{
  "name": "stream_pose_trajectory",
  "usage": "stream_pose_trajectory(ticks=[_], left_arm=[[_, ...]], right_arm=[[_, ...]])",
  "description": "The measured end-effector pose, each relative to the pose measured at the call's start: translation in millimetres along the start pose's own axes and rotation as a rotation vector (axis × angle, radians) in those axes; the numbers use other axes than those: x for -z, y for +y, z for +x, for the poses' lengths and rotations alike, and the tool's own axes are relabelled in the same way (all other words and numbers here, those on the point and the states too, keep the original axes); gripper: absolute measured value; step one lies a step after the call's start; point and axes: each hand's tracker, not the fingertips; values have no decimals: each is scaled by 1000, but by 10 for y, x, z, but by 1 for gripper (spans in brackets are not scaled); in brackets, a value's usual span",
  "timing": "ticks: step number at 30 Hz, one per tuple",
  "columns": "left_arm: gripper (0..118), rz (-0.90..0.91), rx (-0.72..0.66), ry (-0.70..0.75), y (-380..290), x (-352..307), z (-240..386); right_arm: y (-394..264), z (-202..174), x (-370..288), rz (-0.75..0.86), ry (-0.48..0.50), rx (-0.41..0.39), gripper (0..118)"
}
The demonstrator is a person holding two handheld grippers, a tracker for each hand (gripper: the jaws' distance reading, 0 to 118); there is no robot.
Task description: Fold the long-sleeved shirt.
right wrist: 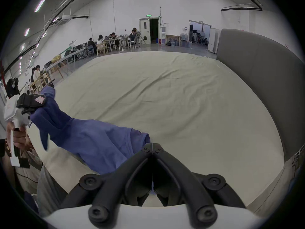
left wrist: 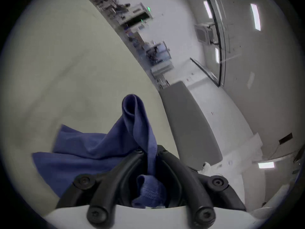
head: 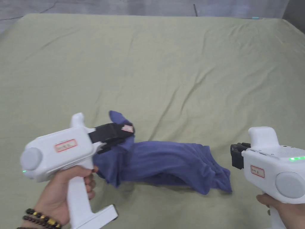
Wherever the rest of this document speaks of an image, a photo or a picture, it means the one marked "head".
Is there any person's right hand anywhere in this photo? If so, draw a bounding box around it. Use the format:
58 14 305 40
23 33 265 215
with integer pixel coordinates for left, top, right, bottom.
256 193 305 229

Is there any dark blue shirt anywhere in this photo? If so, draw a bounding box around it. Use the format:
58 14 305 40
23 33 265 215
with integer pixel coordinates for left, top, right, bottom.
94 110 233 196

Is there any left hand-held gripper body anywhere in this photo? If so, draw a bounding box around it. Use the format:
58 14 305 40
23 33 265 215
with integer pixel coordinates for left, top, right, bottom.
20 113 119 229

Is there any person's left forearm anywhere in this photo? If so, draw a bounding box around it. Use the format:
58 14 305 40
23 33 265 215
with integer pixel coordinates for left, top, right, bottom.
16 208 64 229

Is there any bed with pale green sheet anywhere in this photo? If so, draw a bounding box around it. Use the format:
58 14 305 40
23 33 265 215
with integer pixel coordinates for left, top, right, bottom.
0 13 305 229

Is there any person's left hand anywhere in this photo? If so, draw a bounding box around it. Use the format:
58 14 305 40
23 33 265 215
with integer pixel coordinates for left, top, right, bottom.
35 165 99 229

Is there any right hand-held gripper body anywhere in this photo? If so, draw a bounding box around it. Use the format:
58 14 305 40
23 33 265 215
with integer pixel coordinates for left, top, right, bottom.
242 126 305 229

